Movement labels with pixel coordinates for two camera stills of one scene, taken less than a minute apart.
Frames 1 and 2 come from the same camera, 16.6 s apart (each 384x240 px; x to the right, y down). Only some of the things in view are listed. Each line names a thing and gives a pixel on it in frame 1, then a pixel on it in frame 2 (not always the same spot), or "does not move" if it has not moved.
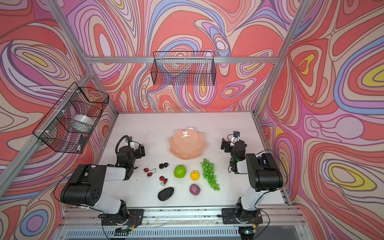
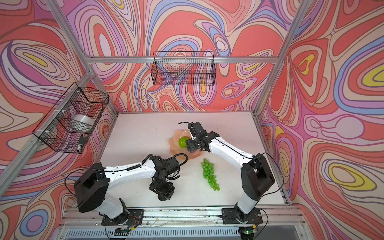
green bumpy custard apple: (180, 171) to (182, 142)
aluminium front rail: (80, 216) does not move
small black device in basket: (82, 140) does not move
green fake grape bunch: (208, 169) does not move
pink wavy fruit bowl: (187, 144) does not move
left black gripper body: (136, 154) to (164, 188)
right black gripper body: (228, 148) to (193, 144)
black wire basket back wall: (186, 68) does not move
